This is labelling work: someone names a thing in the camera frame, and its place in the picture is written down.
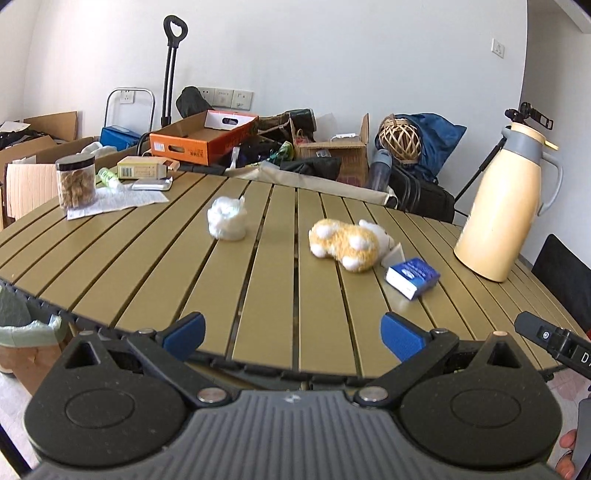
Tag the brown cardboard box bin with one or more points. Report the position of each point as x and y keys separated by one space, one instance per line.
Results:
x=32 y=364

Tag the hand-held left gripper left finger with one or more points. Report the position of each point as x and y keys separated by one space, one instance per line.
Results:
x=187 y=334

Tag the dark brown bag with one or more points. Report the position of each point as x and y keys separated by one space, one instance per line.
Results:
x=281 y=124

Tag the yellow small box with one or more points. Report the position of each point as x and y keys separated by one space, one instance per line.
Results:
x=141 y=168

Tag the person's right hand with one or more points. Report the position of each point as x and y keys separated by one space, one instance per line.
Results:
x=567 y=461

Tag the corrugated cardboard sheet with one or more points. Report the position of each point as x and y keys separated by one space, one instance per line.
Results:
x=30 y=189

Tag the orange white plush toy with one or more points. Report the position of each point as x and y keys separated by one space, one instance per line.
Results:
x=346 y=244

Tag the chrome tube frame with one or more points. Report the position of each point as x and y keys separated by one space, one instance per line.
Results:
x=152 y=110

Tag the grey water bottle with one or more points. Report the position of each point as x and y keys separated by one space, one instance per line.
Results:
x=381 y=170

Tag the open brown cardboard box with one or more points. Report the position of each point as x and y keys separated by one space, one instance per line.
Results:
x=332 y=157

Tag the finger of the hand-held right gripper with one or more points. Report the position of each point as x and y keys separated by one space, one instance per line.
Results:
x=535 y=332

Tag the large open cardboard box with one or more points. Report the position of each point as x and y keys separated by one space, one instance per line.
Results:
x=69 y=145

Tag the yellow thermos jug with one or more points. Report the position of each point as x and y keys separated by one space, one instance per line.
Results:
x=498 y=207

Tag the dark cloth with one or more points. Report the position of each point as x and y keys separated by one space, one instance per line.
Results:
x=18 y=138

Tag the black duffel bag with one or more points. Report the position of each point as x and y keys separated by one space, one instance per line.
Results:
x=425 y=194

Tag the black folding chair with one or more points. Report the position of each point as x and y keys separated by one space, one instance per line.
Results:
x=563 y=267

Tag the olive folding table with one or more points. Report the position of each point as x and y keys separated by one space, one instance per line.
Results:
x=277 y=286

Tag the orange cardboard box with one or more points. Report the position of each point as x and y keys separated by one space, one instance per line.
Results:
x=184 y=147

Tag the black tripod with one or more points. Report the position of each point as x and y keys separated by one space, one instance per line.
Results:
x=531 y=115

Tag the silver foil pack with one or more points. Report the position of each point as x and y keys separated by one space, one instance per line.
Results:
x=152 y=183

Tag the wicker ball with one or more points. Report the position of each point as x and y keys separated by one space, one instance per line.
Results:
x=400 y=139

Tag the clear jar of nuts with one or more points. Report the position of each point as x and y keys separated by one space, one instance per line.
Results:
x=76 y=184

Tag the white tissue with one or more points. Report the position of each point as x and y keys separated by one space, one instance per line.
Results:
x=226 y=219

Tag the blue tissue packet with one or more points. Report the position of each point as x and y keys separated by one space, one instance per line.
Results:
x=411 y=279

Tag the white wall socket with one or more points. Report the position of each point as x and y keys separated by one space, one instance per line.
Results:
x=127 y=96
x=223 y=98
x=242 y=99
x=207 y=94

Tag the blue plastic crate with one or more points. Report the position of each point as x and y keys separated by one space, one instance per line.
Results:
x=117 y=137

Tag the small black bag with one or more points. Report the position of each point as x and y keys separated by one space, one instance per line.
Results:
x=191 y=104

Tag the white paper sheet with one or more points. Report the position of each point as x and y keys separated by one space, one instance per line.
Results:
x=120 y=202

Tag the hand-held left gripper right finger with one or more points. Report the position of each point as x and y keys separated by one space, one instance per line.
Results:
x=404 y=337

